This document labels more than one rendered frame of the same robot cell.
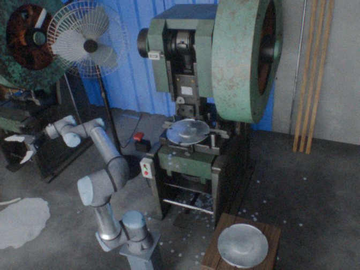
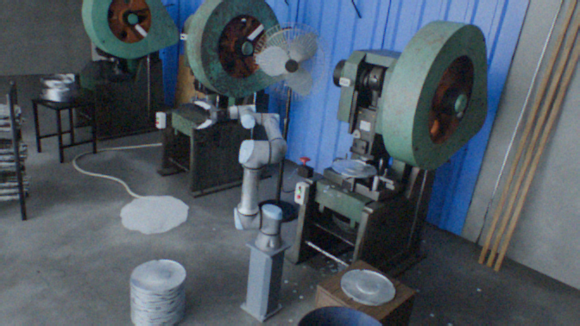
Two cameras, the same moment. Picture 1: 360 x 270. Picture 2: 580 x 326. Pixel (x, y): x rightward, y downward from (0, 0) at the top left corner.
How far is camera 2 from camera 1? 1.07 m
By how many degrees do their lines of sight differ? 17
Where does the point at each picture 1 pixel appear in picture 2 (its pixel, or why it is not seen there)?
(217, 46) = (396, 73)
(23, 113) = (201, 118)
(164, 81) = (347, 109)
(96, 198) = (252, 158)
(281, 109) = (479, 211)
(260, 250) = (383, 296)
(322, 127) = (526, 248)
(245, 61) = (416, 90)
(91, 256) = (211, 266)
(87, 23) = (296, 44)
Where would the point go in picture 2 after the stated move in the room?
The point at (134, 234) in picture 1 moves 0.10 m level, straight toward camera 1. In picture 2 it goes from (267, 224) to (267, 234)
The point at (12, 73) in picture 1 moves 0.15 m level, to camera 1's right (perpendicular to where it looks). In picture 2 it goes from (211, 70) to (230, 72)
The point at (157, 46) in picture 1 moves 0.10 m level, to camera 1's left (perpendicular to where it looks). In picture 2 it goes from (350, 74) to (335, 72)
